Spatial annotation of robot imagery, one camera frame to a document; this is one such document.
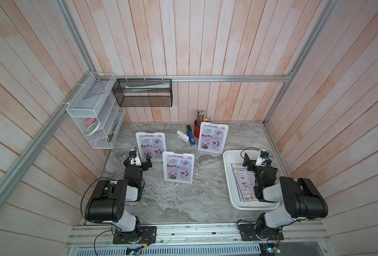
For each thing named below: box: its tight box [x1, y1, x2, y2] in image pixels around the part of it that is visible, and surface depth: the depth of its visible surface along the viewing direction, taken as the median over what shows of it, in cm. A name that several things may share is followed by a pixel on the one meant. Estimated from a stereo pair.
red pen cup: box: [193, 109, 212, 139], surface depth 106 cm
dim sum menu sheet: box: [230, 163, 258, 203], surface depth 92 cm
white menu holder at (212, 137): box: [197, 121, 230, 155], surface depth 98 cm
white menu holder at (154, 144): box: [135, 132, 167, 163], surface depth 92 cm
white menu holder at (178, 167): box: [162, 150, 195, 184], surface depth 85 cm
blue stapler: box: [185, 124, 196, 146], surface depth 113 cm
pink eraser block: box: [85, 117, 97, 126], surface depth 83 cm
